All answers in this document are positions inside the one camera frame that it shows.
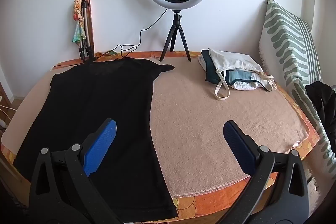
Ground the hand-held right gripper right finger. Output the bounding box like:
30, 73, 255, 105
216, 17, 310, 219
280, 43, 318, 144
218, 120, 310, 224

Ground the black top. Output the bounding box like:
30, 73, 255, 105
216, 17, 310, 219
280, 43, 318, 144
13, 58, 178, 222

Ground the light blue folded garment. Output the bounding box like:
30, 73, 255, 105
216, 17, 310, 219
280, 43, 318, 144
227, 70, 260, 86

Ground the white cable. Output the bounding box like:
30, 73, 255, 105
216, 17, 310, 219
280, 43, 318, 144
0, 105, 17, 130

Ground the green patterned pillow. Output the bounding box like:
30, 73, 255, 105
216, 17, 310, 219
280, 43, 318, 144
259, 0, 336, 177

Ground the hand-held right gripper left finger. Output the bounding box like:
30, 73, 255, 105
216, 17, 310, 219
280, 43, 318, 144
28, 118, 124, 224

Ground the black crumpled cloth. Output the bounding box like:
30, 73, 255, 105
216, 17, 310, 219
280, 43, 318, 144
304, 81, 336, 132

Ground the orange floral bed sheet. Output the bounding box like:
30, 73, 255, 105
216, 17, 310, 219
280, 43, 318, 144
0, 50, 319, 216

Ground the beige blanket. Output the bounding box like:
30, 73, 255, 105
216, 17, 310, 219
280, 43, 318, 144
1, 55, 313, 198

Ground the colourful patterned scarf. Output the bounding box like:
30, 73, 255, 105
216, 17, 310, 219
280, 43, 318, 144
72, 0, 96, 59

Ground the black ring light cable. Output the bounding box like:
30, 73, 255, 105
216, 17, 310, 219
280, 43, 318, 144
50, 7, 168, 71

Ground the white folded garment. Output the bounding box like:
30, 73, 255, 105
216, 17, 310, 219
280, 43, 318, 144
231, 81, 259, 90
197, 50, 210, 68

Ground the cream tote bag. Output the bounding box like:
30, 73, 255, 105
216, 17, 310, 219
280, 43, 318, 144
209, 49, 277, 102

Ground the dark teal folded garment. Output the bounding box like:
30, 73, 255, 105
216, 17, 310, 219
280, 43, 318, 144
205, 50, 223, 83

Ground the folded silver tripod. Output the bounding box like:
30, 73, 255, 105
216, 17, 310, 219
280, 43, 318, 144
79, 0, 96, 62

